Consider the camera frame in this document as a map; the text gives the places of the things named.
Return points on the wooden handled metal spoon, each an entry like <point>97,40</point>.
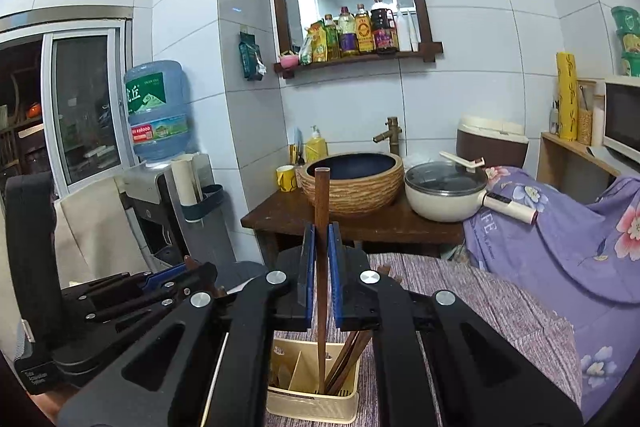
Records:
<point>321,223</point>

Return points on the green wall packet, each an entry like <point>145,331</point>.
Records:
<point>253,67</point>

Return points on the white microwave oven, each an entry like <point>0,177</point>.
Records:
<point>622,116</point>

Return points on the window frame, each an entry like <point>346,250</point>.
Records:
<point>85,53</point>

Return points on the brass faucet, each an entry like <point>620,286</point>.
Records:
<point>391,135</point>

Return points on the yellow roll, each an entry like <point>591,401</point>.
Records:
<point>567,96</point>

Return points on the brown wooden chopstick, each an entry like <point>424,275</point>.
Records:
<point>361,344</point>
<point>370,277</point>
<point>340,362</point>

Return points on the yellow mug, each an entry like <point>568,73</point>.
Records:
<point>286,178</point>

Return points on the water dispenser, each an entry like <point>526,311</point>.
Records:
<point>171,231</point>

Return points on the brown white rice cooker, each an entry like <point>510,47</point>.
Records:
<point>499,142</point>

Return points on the cream plastic utensil holder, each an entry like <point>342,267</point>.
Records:
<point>293,389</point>

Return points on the woven wood basin sink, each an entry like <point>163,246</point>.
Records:
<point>360,183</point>

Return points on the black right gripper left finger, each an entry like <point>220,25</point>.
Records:
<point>207,362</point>

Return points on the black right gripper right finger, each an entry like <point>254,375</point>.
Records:
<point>440,356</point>

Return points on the wooden framed wall mirror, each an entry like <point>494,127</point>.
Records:
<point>322,33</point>

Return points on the purple striped table mat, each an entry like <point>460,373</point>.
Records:
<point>475,331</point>

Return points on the wooden side shelf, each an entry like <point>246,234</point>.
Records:
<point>571,169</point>

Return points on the yellow soap bottle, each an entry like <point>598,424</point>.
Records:
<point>316,147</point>

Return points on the blue water jug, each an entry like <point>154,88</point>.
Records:
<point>159,115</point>

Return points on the dark soy sauce bottle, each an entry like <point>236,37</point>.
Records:
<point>384,29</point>

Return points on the purple floral cloth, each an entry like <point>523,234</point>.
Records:
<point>581,261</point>

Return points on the yellow oil bottle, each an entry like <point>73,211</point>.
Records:
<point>364,35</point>

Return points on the dark wooden sink table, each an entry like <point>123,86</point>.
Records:
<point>279,223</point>

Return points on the white frying pan with lid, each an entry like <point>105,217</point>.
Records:
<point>445,191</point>

